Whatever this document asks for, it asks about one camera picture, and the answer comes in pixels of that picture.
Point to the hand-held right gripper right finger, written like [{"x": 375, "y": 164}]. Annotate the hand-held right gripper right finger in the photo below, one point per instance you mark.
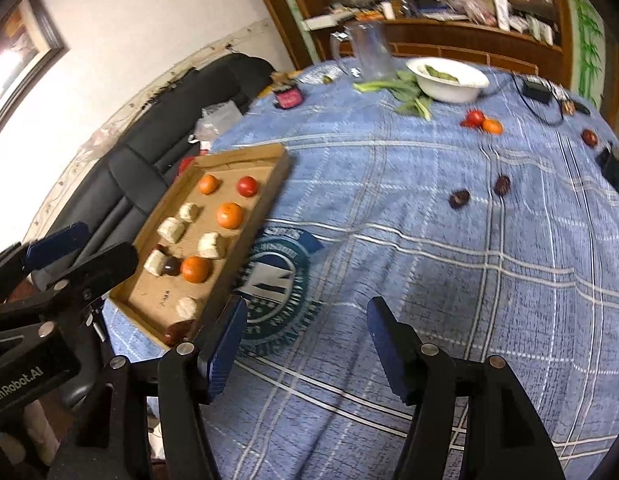
[{"x": 389, "y": 350}]

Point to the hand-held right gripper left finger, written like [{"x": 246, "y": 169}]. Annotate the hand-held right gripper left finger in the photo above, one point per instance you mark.
[{"x": 227, "y": 350}]

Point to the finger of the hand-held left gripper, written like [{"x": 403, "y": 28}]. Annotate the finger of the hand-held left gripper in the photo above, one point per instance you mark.
[
  {"x": 59, "y": 242},
  {"x": 96, "y": 265}
]

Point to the beige sugarcane piece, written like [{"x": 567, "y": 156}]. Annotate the beige sugarcane piece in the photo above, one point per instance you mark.
[
  {"x": 187, "y": 307},
  {"x": 209, "y": 245},
  {"x": 170, "y": 230},
  {"x": 154, "y": 262},
  {"x": 188, "y": 211}
]

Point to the shallow cardboard tray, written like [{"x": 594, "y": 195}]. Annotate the shallow cardboard tray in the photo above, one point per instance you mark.
[{"x": 159, "y": 291}]

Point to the dark water chestnut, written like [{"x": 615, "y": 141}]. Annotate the dark water chestnut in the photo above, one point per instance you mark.
[
  {"x": 173, "y": 266},
  {"x": 459, "y": 199}
]

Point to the small orange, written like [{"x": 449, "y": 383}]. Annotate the small orange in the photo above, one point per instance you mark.
[
  {"x": 195, "y": 269},
  {"x": 493, "y": 126}
]

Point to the blue plaid tablecloth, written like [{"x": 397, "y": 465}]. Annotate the blue plaid tablecloth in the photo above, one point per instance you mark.
[{"x": 389, "y": 240}]

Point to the black sofa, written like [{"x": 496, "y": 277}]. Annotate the black sofa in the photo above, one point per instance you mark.
[{"x": 139, "y": 160}]

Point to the red plastic bag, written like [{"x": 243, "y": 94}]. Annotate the red plastic bag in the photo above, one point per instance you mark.
[{"x": 187, "y": 164}]

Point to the large orange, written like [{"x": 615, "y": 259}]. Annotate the large orange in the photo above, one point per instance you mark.
[{"x": 208, "y": 184}]

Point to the small red tomato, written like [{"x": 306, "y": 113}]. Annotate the small red tomato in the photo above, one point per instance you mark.
[{"x": 473, "y": 118}]

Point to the dark jar with pink label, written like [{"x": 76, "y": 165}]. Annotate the dark jar with pink label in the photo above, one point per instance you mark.
[{"x": 288, "y": 96}]

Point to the green leafy vegetable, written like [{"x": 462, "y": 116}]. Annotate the green leafy vegetable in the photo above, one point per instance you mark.
[{"x": 404, "y": 91}]

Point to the white bowl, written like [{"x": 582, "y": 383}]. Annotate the white bowl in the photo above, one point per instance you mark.
[{"x": 447, "y": 87}]

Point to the green leaves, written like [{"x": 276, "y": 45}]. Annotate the green leaves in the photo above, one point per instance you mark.
[{"x": 439, "y": 74}]

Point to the small round plate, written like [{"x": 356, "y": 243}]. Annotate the small round plate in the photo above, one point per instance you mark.
[{"x": 314, "y": 77}]

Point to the small black box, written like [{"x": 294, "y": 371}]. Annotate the small black box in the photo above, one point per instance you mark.
[{"x": 612, "y": 166}]

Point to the clear plastic pitcher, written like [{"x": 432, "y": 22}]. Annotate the clear plastic pitcher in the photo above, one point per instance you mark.
[{"x": 372, "y": 50}]

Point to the small brown device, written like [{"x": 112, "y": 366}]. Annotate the small brown device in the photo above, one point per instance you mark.
[{"x": 568, "y": 106}]

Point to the wooden cabinet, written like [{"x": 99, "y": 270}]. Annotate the wooden cabinet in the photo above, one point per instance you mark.
[{"x": 439, "y": 40}]

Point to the flat white box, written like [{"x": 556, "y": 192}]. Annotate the flat white box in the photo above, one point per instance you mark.
[{"x": 322, "y": 22}]

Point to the white bottle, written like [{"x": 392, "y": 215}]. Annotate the white bottle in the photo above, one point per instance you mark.
[{"x": 387, "y": 10}]

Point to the crumpled clear plastic bag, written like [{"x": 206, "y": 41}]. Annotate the crumpled clear plastic bag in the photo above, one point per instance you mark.
[{"x": 462, "y": 2}]

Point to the white carton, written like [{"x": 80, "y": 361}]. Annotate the white carton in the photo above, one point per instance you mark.
[{"x": 502, "y": 7}]

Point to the framed wall picture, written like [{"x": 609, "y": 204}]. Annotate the framed wall picture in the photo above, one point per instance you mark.
[{"x": 24, "y": 50}]

